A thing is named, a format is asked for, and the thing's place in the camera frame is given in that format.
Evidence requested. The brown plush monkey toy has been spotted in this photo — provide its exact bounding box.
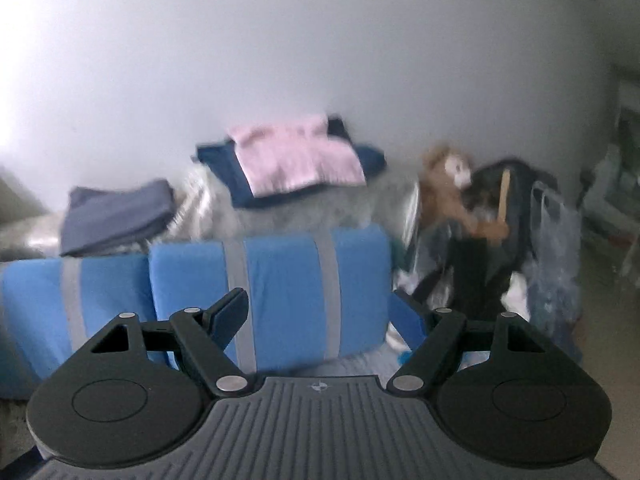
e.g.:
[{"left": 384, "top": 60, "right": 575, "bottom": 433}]
[{"left": 419, "top": 144, "right": 509, "bottom": 243}]

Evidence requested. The folded pink garment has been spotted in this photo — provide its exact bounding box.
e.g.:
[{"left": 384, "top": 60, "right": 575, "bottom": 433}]
[{"left": 228, "top": 114, "right": 366, "bottom": 197}]

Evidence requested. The grey quilted bed cover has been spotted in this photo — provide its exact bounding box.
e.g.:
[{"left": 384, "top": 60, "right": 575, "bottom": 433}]
[{"left": 0, "top": 159, "right": 432, "bottom": 376}]

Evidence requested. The clear plastic bag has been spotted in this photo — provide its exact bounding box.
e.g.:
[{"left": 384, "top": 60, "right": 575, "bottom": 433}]
[{"left": 525, "top": 182, "right": 582, "bottom": 363}]

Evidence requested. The blue grey-striped pillow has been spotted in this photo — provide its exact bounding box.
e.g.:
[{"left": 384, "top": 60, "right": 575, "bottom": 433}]
[
  {"left": 150, "top": 226, "right": 392, "bottom": 373},
  {"left": 1, "top": 254, "right": 166, "bottom": 400}
]

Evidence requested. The folded navy garment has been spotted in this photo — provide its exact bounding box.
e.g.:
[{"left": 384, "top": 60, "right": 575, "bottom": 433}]
[{"left": 194, "top": 115, "right": 386, "bottom": 209}]

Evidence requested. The black bag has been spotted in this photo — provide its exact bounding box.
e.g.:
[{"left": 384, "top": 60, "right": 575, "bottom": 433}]
[{"left": 414, "top": 158, "right": 561, "bottom": 321}]

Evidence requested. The folded grey-blue garment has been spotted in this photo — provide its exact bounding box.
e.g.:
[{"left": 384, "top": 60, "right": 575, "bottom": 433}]
[{"left": 60, "top": 179, "right": 176, "bottom": 256}]

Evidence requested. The blue grey-striped pillow right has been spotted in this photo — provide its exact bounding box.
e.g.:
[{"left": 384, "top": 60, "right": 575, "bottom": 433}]
[{"left": 150, "top": 226, "right": 392, "bottom": 373}]

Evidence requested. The blue grey-striped pillow left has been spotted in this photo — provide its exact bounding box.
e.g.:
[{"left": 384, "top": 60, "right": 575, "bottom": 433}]
[{"left": 1, "top": 254, "right": 166, "bottom": 400}]

